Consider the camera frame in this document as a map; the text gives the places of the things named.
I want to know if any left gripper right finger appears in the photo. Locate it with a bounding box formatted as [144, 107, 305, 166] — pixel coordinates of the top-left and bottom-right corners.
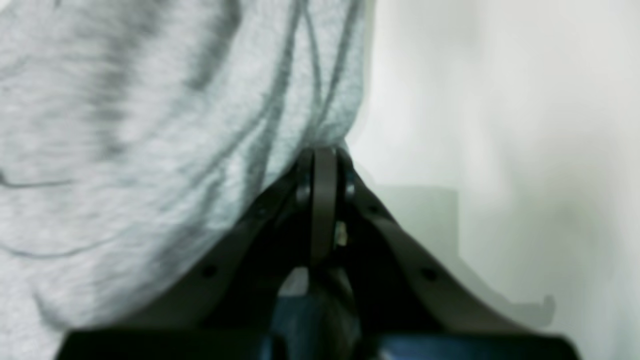
[325, 148, 579, 360]

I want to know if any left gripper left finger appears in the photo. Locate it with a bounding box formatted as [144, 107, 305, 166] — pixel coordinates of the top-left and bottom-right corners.
[57, 149, 320, 360]

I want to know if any grey T-shirt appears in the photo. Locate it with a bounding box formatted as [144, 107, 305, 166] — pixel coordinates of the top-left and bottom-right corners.
[1, 0, 366, 360]

